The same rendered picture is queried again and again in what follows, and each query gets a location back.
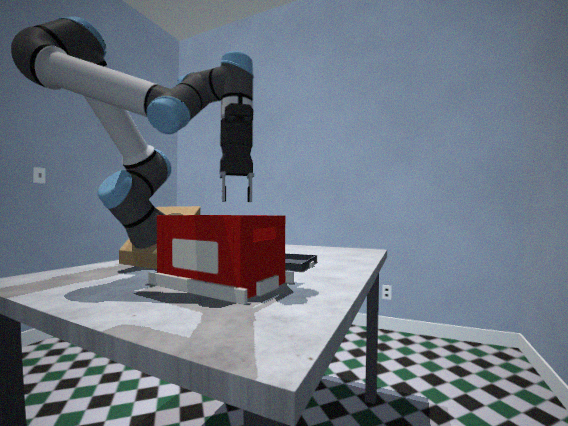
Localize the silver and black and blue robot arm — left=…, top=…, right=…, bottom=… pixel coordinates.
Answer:
left=11, top=17, right=254, bottom=249

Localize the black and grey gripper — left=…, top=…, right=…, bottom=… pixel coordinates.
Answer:
left=220, top=93, right=254, bottom=202

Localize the red crate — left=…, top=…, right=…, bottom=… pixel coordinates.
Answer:
left=157, top=215, right=286, bottom=299

